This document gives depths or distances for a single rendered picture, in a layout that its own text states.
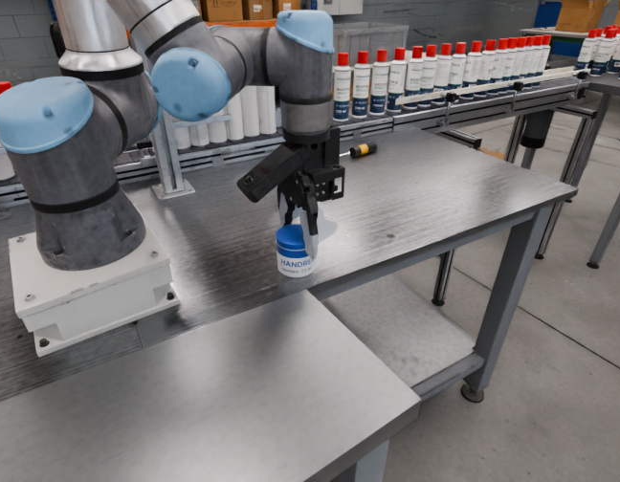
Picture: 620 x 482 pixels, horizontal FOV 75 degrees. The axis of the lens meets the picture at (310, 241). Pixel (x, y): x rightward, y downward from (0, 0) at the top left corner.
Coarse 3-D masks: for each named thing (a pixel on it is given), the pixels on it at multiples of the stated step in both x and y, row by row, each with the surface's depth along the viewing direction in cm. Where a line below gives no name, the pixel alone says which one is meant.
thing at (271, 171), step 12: (288, 144) 61; (300, 144) 60; (276, 156) 61; (288, 156) 60; (300, 156) 60; (264, 168) 60; (276, 168) 59; (288, 168) 60; (240, 180) 61; (252, 180) 60; (264, 180) 59; (276, 180) 60; (252, 192) 59; (264, 192) 60
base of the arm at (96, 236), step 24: (120, 192) 60; (48, 216) 55; (72, 216) 55; (96, 216) 56; (120, 216) 60; (48, 240) 56; (72, 240) 56; (96, 240) 57; (120, 240) 59; (48, 264) 58; (72, 264) 57; (96, 264) 58
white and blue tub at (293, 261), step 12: (288, 228) 71; (300, 228) 71; (276, 240) 69; (288, 240) 68; (300, 240) 68; (288, 252) 68; (300, 252) 68; (288, 264) 69; (300, 264) 69; (312, 264) 71; (300, 276) 70
